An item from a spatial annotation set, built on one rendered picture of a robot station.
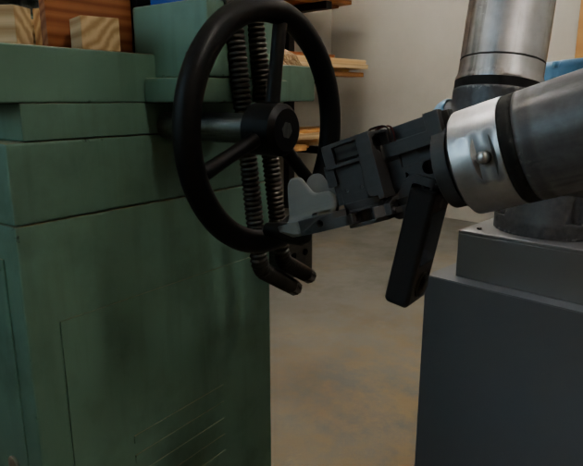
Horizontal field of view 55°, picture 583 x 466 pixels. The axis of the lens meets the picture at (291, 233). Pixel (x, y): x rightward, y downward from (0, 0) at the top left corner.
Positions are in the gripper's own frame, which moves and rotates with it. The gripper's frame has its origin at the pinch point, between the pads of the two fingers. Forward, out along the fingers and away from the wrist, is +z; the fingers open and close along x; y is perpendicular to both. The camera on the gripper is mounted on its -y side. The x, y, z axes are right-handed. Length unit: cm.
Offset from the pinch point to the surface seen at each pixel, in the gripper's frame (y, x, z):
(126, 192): 10.1, 3.1, 21.5
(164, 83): 21.6, -0.4, 13.4
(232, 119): 14.6, -2.5, 6.1
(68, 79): 22.9, 10.1, 17.0
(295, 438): -52, -57, 60
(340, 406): -52, -77, 59
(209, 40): 20.0, 6.8, -1.7
